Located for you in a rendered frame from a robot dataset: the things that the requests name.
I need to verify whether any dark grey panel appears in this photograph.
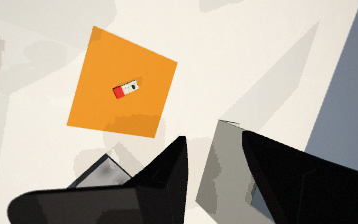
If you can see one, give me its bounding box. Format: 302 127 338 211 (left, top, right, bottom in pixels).
195 120 275 224

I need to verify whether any orange square mat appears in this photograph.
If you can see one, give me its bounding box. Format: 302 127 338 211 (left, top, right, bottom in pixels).
67 26 178 138

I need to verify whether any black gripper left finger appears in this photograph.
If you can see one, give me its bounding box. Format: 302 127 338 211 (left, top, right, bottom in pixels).
7 136 188 224

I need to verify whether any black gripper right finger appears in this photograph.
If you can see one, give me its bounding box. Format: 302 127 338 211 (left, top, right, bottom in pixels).
242 130 358 224

